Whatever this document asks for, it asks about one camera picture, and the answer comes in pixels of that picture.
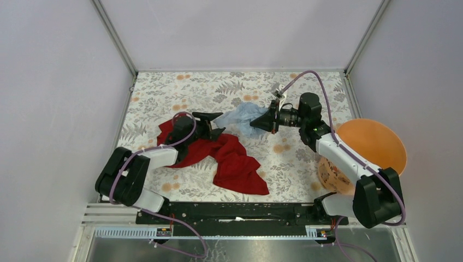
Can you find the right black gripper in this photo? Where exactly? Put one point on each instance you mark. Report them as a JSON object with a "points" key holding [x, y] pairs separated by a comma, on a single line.
{"points": [[266, 122]]}

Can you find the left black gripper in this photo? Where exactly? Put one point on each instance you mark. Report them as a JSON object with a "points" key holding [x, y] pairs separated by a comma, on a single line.
{"points": [[206, 126]]}

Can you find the light blue plastic trash bag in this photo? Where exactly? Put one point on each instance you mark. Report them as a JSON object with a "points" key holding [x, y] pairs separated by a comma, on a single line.
{"points": [[242, 117]]}

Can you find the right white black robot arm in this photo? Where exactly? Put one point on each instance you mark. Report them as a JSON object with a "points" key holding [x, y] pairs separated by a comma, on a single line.
{"points": [[377, 195]]}

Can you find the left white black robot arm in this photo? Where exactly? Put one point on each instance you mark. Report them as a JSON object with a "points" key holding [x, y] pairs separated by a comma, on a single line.
{"points": [[123, 177]]}

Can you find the red cloth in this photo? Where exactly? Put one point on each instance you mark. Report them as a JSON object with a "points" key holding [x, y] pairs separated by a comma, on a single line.
{"points": [[235, 171]]}

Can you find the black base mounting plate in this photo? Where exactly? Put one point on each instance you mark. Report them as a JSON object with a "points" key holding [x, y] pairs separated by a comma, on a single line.
{"points": [[216, 215]]}

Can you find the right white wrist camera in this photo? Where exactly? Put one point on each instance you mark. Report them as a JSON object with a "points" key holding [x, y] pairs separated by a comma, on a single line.
{"points": [[276, 91]]}

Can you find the silver slotted cable duct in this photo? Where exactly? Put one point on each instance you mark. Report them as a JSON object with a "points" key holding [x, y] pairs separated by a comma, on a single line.
{"points": [[230, 233]]}

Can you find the left aluminium frame post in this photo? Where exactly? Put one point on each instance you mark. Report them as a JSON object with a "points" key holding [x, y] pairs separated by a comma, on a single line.
{"points": [[114, 36]]}

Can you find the aluminium frame post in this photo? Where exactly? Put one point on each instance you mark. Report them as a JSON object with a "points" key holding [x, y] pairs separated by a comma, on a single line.
{"points": [[367, 35], [114, 36]]}

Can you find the right aluminium frame post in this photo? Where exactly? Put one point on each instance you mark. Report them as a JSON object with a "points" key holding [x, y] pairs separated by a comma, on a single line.
{"points": [[367, 35]]}

